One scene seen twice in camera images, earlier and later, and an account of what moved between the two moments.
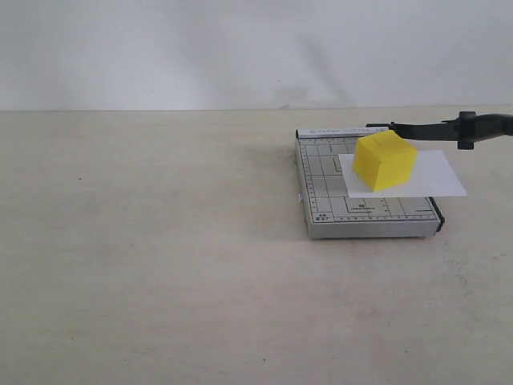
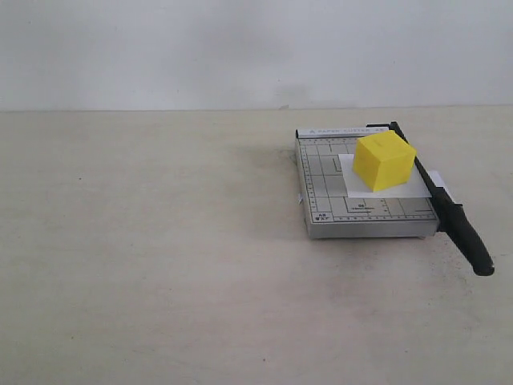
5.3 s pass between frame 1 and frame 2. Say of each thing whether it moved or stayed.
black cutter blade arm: moved
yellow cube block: stayed
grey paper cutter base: stayed
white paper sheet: moved
